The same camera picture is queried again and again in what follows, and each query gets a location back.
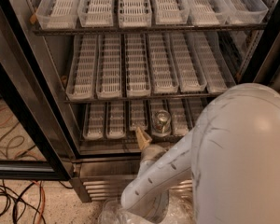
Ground wire shelf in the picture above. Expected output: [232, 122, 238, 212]
[64, 92, 222, 105]
[33, 23, 266, 36]
[80, 132, 181, 146]

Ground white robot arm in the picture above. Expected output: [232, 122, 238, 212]
[121, 83, 280, 224]

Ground glass fridge door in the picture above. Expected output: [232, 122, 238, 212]
[0, 0, 72, 180]
[237, 0, 280, 85]

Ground orange cable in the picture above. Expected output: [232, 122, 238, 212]
[31, 180, 47, 224]

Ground black cable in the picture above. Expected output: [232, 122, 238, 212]
[0, 180, 47, 224]

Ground top wire shelf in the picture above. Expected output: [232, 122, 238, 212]
[33, 23, 266, 36]

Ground bottom wire shelf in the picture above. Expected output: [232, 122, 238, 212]
[80, 132, 181, 146]

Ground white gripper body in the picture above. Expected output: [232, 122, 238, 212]
[140, 145, 166, 169]

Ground clear plastic bag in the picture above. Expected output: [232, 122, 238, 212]
[98, 191, 196, 224]

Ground middle wire shelf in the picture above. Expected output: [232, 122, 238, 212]
[64, 92, 222, 105]

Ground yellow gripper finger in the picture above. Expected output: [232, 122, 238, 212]
[135, 127, 152, 150]

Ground right glass fridge door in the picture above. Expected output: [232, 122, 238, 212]
[237, 0, 280, 85]

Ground left glass fridge door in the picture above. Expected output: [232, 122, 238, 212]
[0, 0, 72, 180]

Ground stainless steel fridge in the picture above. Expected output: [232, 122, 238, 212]
[9, 0, 269, 203]

